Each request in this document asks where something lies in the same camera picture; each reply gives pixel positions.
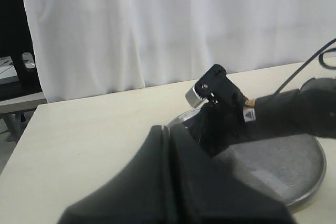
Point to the round stainless steel plate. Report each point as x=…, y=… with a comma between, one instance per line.
x=290, y=169

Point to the white curtain backdrop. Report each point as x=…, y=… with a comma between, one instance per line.
x=91, y=47

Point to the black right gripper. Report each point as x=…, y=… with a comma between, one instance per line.
x=203, y=192

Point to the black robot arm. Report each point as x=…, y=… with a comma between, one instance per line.
x=307, y=110

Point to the grey side table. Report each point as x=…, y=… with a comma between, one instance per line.
x=17, y=99

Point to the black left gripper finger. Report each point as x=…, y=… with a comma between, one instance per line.
x=137, y=194

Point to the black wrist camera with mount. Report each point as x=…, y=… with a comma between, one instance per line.
x=215, y=86

